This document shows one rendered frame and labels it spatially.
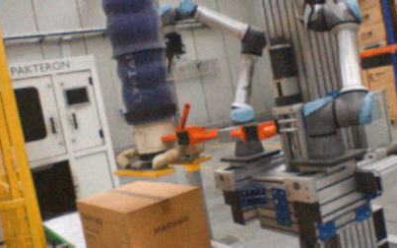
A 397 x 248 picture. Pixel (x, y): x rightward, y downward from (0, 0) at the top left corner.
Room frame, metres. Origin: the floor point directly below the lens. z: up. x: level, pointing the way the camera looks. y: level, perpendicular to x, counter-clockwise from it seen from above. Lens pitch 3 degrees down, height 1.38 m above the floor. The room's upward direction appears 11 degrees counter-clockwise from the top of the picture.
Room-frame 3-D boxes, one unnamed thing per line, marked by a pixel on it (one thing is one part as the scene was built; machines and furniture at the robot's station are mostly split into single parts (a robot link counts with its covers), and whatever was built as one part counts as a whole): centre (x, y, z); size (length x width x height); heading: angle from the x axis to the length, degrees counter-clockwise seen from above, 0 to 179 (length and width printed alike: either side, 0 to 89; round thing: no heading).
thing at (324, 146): (1.70, -0.51, 1.09); 0.15 x 0.15 x 0.10
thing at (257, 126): (1.34, -0.20, 1.23); 0.08 x 0.07 x 0.05; 38
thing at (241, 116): (2.13, -0.25, 1.20); 0.13 x 0.12 x 0.14; 2
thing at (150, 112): (1.81, 0.17, 1.35); 0.23 x 0.23 x 0.04
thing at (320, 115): (1.70, -0.52, 1.20); 0.13 x 0.12 x 0.14; 61
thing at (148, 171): (1.75, 0.24, 1.13); 0.34 x 0.10 x 0.05; 38
